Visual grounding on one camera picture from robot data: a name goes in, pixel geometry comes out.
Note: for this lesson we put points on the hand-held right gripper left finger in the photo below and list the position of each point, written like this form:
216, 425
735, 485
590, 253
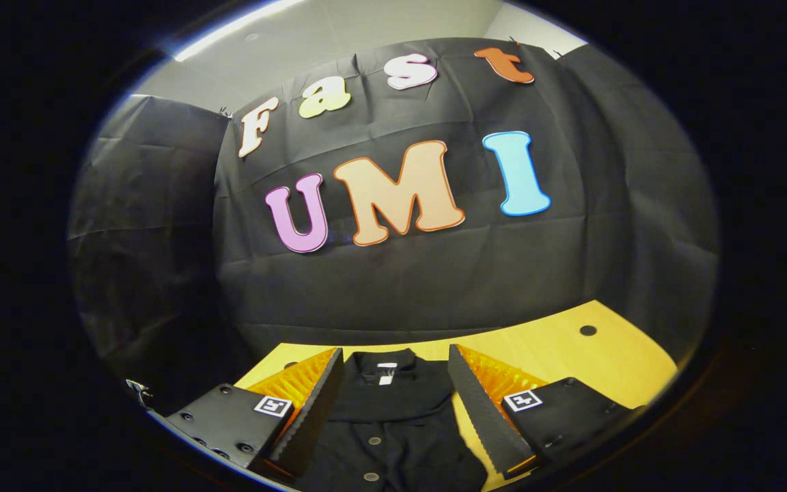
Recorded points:
315, 417

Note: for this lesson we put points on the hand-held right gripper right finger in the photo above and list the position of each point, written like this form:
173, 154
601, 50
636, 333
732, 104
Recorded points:
482, 417

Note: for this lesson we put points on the black button-up jacket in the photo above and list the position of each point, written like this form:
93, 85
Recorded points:
393, 424

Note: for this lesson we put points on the black backdrop cloth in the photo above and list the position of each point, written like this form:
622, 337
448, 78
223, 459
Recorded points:
434, 287

